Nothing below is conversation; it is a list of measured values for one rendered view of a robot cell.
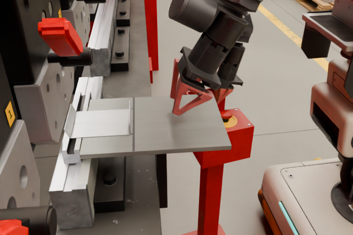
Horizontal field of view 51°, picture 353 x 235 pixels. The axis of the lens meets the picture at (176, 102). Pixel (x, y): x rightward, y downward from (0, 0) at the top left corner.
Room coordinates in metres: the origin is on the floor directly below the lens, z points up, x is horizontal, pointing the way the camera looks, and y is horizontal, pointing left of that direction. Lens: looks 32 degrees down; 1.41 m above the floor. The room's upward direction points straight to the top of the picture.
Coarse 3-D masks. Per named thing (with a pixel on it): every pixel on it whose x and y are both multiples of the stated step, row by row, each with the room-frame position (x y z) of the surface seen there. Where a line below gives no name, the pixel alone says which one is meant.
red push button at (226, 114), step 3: (222, 111) 0.90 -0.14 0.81; (225, 111) 0.90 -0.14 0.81; (228, 111) 0.90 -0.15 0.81; (222, 114) 0.88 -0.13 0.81; (225, 114) 0.88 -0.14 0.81; (228, 114) 0.88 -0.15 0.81; (231, 114) 0.89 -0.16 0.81; (222, 117) 0.88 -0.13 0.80; (225, 117) 0.87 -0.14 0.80; (228, 117) 0.87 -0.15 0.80; (225, 120) 0.88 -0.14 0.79; (228, 120) 0.89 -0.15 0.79
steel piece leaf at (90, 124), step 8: (80, 112) 0.60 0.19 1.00; (88, 112) 0.60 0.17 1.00; (96, 112) 0.60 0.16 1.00; (104, 112) 0.60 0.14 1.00; (112, 112) 0.60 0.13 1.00; (120, 112) 0.60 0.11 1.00; (128, 112) 0.60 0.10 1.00; (80, 120) 0.58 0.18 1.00; (88, 120) 0.58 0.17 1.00; (96, 120) 0.58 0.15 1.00; (104, 120) 0.58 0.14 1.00; (112, 120) 0.58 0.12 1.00; (120, 120) 0.58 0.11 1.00; (128, 120) 0.58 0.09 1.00; (72, 128) 0.55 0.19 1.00; (80, 128) 0.55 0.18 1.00; (88, 128) 0.55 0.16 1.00; (96, 128) 0.55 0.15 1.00; (104, 128) 0.55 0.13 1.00; (112, 128) 0.55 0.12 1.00; (120, 128) 0.55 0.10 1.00; (128, 128) 0.55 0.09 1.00; (72, 136) 0.53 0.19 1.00; (80, 136) 0.53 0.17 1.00; (88, 136) 0.53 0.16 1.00; (96, 136) 0.53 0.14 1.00
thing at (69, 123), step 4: (72, 108) 0.60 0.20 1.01; (68, 112) 0.58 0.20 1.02; (72, 112) 0.59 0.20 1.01; (68, 116) 0.56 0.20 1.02; (72, 116) 0.58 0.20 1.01; (68, 120) 0.56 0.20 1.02; (72, 120) 0.57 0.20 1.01; (68, 124) 0.55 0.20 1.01; (72, 124) 0.56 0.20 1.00; (64, 128) 0.53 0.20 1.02; (68, 128) 0.54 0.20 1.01; (68, 132) 0.53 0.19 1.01; (68, 136) 0.52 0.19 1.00
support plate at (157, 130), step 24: (168, 96) 0.67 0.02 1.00; (192, 96) 0.67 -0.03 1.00; (144, 120) 0.58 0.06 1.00; (168, 120) 0.58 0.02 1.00; (192, 120) 0.58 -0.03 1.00; (216, 120) 0.58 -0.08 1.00; (96, 144) 0.51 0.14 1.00; (120, 144) 0.51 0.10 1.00; (144, 144) 0.51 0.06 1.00; (168, 144) 0.51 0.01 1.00; (192, 144) 0.51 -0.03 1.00; (216, 144) 0.51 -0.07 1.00
